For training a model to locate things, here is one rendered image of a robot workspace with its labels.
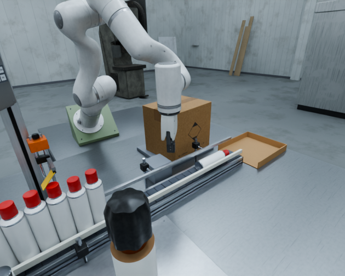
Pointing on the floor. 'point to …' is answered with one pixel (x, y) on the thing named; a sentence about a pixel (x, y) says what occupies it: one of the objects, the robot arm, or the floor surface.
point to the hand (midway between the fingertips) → (171, 147)
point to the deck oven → (331, 62)
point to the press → (124, 57)
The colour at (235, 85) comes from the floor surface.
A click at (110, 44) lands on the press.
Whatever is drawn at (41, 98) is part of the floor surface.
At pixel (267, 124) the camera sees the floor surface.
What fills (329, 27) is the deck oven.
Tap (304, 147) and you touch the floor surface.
